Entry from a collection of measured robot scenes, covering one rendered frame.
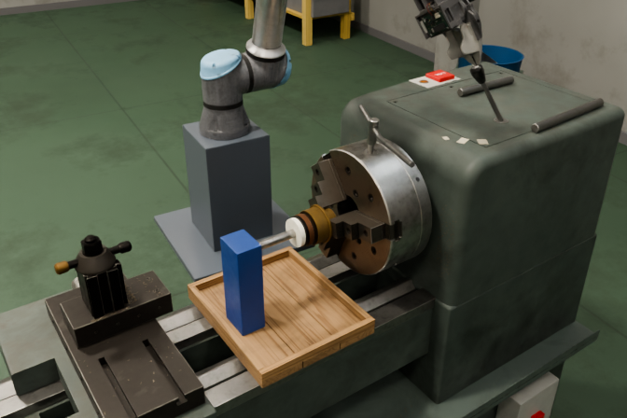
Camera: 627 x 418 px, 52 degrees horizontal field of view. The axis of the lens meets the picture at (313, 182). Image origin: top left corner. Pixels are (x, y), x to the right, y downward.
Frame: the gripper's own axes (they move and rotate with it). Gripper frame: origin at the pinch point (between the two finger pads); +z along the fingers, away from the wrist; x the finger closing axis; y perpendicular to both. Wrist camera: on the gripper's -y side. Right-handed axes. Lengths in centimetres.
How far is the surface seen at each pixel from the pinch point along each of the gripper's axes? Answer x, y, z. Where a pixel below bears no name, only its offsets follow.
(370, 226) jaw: -23.3, 27.5, 21.5
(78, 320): -48, 84, 5
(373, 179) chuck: -21.7, 21.8, 13.1
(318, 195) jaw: -35.2, 27.7, 12.0
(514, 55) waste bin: -196, -277, 67
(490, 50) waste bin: -213, -276, 57
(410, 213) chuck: -19.6, 19.1, 23.9
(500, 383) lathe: -37, 6, 87
